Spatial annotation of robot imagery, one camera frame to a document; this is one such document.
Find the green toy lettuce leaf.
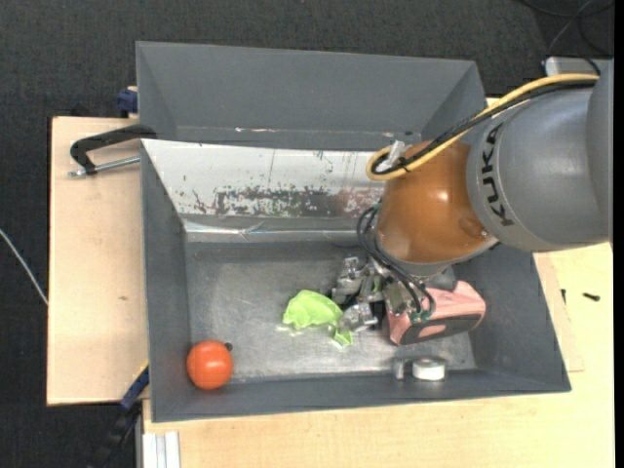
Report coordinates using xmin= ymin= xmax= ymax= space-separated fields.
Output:
xmin=282 ymin=289 xmax=355 ymax=351

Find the grey metal bin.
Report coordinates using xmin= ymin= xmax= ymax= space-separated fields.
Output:
xmin=135 ymin=40 xmax=572 ymax=423

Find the pink block with grey face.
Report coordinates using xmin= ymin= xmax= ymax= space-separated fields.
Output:
xmin=387 ymin=280 xmax=488 ymax=347

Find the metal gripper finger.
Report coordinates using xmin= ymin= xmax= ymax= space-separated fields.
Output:
xmin=337 ymin=301 xmax=380 ymax=333
xmin=331 ymin=255 xmax=369 ymax=304

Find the white tape roll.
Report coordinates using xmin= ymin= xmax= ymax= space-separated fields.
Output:
xmin=411 ymin=357 xmax=448 ymax=382

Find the orange ball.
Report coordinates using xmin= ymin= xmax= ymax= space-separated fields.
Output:
xmin=185 ymin=339 xmax=235 ymax=391

